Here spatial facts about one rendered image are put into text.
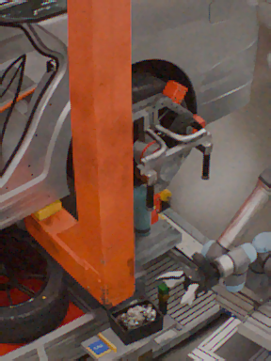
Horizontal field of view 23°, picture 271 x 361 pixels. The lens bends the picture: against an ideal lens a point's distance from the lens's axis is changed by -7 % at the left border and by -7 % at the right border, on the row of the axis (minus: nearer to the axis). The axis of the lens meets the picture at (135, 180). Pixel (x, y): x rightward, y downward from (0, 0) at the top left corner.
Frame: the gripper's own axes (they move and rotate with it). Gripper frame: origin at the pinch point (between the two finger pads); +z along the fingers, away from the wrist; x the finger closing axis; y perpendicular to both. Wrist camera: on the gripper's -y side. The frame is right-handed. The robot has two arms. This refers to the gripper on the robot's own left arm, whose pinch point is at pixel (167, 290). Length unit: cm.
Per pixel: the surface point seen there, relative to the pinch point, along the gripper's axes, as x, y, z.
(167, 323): 48, 73, -28
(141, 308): 53, 60, -18
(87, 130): 57, -30, -6
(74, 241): 85, 36, -6
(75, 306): 95, 85, -4
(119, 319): 54, 62, -7
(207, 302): 79, 108, -72
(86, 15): 49, -79, -7
